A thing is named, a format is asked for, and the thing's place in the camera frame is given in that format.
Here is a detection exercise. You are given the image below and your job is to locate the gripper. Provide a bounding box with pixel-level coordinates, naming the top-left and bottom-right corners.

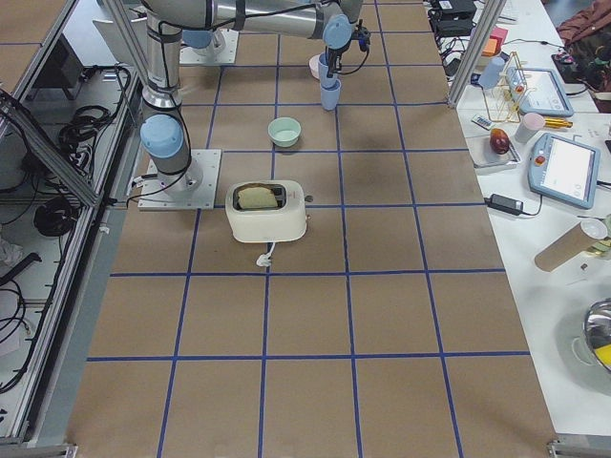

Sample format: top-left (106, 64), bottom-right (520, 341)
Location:
top-left (326, 18), bottom-right (370, 72)

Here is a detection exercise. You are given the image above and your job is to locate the blue cup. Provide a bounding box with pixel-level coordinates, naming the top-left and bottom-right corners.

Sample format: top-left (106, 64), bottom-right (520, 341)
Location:
top-left (320, 80), bottom-right (342, 111)
top-left (317, 52), bottom-right (338, 90)

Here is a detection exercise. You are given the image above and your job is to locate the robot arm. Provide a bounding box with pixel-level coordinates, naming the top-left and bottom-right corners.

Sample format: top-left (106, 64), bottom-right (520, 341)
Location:
top-left (142, 1), bottom-right (370, 192)
top-left (182, 29), bottom-right (226, 53)

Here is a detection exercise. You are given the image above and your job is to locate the pink bowl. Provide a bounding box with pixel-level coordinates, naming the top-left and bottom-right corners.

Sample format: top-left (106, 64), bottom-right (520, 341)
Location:
top-left (308, 54), bottom-right (320, 80)

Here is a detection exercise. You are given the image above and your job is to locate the green bowl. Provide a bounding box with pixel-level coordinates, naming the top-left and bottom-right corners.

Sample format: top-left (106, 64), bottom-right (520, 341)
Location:
top-left (267, 116), bottom-right (302, 148)

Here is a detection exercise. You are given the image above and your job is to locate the pale blue bottle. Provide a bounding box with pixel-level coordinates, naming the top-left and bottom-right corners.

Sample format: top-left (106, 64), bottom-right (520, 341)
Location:
top-left (478, 56), bottom-right (505, 90)

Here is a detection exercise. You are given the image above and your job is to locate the toast slice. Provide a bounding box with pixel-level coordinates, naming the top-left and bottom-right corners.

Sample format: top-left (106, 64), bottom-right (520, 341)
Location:
top-left (237, 186), bottom-right (278, 210)

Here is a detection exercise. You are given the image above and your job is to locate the red apple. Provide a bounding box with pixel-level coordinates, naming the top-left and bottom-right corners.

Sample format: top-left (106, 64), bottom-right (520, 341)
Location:
top-left (489, 128), bottom-right (511, 155)

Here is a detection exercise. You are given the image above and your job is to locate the cream toaster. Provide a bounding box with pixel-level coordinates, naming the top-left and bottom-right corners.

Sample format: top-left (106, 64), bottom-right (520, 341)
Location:
top-left (225, 180), bottom-right (306, 243)

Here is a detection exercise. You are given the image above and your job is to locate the teach pendant tablet far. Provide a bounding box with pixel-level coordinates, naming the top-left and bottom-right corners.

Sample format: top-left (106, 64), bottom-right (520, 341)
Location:
top-left (506, 67), bottom-right (574, 117)

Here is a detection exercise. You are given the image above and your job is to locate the teach pendant tablet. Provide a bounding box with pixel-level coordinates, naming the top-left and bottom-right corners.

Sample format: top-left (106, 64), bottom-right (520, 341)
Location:
top-left (506, 67), bottom-right (574, 117)
top-left (527, 134), bottom-right (600, 209)

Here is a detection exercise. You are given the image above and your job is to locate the pink cup on desk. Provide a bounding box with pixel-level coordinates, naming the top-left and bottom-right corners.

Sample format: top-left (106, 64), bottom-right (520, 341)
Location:
top-left (514, 113), bottom-right (545, 144)

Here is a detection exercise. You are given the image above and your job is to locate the black power adapter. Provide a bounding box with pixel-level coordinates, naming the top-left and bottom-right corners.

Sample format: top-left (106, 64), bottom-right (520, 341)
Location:
top-left (484, 194), bottom-right (523, 216)

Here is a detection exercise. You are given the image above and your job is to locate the teach pendant tablet near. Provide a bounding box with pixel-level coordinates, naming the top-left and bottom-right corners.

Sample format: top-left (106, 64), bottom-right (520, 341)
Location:
top-left (527, 134), bottom-right (600, 209)

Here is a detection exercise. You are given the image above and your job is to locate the cardboard tube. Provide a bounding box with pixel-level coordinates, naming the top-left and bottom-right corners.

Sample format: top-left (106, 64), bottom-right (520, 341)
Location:
top-left (534, 218), bottom-right (608, 272)

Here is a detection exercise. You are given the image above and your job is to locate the steel mixing bowl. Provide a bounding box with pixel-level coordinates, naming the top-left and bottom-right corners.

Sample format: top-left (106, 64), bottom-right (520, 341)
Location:
top-left (571, 298), bottom-right (610, 373)

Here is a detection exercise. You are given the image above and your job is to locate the aluminium frame post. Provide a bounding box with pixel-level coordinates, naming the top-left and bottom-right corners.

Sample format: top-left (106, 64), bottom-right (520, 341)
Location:
top-left (447, 0), bottom-right (505, 108)

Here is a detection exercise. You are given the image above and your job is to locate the gold wire rack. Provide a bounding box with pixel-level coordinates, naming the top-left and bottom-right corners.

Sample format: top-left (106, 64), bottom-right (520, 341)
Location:
top-left (482, 52), bottom-right (522, 123)

